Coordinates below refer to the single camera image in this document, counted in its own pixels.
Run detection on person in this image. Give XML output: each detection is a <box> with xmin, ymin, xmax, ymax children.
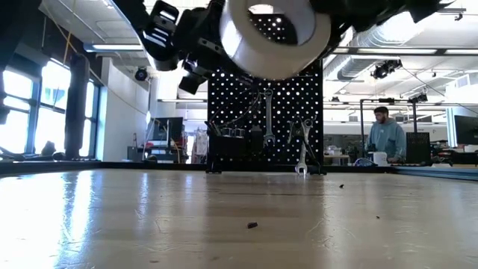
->
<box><xmin>364</xmin><ymin>106</ymin><xmax>408</xmax><ymax>164</ymax></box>

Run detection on white container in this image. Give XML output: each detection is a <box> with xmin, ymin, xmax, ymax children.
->
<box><xmin>372</xmin><ymin>151</ymin><xmax>389</xmax><ymax>167</ymax></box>

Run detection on silver ventilation duct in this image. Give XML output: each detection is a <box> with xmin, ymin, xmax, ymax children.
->
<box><xmin>324</xmin><ymin>33</ymin><xmax>403</xmax><ymax>81</ymax></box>

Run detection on black metal pegboard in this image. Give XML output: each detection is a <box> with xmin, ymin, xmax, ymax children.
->
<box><xmin>207</xmin><ymin>13</ymin><xmax>324</xmax><ymax>175</ymax></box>

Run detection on black perforated panel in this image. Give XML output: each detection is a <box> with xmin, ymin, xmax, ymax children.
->
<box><xmin>405</xmin><ymin>131</ymin><xmax>432</xmax><ymax>165</ymax></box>

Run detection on black computer monitor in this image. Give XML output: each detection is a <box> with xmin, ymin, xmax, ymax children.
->
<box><xmin>453</xmin><ymin>114</ymin><xmax>478</xmax><ymax>146</ymax></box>
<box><xmin>152</xmin><ymin>117</ymin><xmax>184</xmax><ymax>142</ymax></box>

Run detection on black pegboard socket shelf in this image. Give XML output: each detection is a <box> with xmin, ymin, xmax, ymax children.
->
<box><xmin>206</xmin><ymin>126</ymin><xmax>250</xmax><ymax>173</ymax></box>

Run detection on black wire stripper pliers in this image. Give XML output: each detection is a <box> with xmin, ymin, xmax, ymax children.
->
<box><xmin>204</xmin><ymin>120</ymin><xmax>223</xmax><ymax>137</ymax></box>

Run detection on white masking tape roll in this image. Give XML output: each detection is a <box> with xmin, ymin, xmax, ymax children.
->
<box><xmin>219</xmin><ymin>0</ymin><xmax>332</xmax><ymax>81</ymax></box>

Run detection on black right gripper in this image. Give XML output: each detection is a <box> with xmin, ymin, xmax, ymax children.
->
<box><xmin>309</xmin><ymin>0</ymin><xmax>412</xmax><ymax>58</ymax></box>

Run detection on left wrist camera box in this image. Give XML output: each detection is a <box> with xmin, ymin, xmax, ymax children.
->
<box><xmin>141</xmin><ymin>0</ymin><xmax>181</xmax><ymax>72</ymax></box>

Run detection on ceiling light bar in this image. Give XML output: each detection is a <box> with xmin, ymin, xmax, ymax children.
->
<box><xmin>84</xmin><ymin>43</ymin><xmax>145</xmax><ymax>53</ymax></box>
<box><xmin>332</xmin><ymin>47</ymin><xmax>438</xmax><ymax>56</ymax></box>

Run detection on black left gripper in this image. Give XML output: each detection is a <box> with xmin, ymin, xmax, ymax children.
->
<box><xmin>174</xmin><ymin>0</ymin><xmax>248</xmax><ymax>95</ymax></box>

